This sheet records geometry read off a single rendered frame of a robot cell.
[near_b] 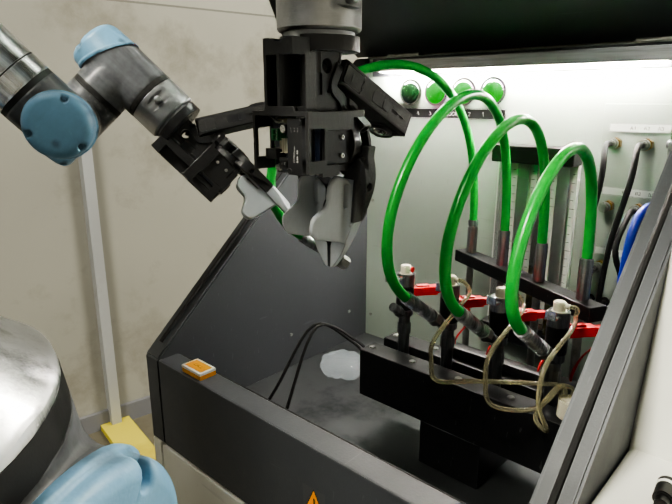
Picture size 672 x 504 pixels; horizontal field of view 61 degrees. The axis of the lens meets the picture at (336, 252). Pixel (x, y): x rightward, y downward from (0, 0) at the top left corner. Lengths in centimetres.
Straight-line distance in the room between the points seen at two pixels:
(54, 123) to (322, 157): 33
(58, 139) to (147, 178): 180
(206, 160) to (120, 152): 164
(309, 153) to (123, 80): 42
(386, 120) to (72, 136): 35
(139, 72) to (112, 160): 161
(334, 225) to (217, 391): 42
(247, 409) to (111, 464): 63
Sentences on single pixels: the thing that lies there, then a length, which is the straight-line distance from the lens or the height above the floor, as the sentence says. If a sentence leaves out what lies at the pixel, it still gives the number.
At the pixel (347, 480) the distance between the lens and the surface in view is 72.
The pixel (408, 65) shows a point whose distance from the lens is 93.
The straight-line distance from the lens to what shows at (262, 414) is 81.
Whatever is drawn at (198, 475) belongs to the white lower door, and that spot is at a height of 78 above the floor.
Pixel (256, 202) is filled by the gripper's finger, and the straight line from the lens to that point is 82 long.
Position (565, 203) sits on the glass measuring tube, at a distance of 102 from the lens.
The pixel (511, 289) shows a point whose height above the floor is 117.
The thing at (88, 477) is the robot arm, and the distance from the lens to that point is 20.
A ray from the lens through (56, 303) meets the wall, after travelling 249.
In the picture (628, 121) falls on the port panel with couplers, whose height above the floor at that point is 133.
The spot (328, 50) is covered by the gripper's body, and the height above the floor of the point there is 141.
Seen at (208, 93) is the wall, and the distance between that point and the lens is 259.
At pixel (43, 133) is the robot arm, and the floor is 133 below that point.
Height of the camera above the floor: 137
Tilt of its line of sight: 15 degrees down
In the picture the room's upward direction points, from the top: straight up
